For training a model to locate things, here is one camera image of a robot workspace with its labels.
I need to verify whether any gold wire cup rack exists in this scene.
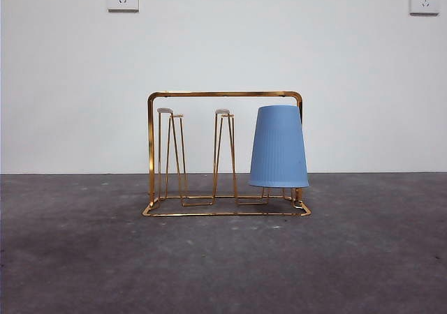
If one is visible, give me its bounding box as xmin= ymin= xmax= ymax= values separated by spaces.
xmin=141 ymin=90 xmax=311 ymax=218

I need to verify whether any blue ribbed cup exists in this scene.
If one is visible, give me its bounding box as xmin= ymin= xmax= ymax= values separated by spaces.
xmin=247 ymin=105 xmax=309 ymax=189

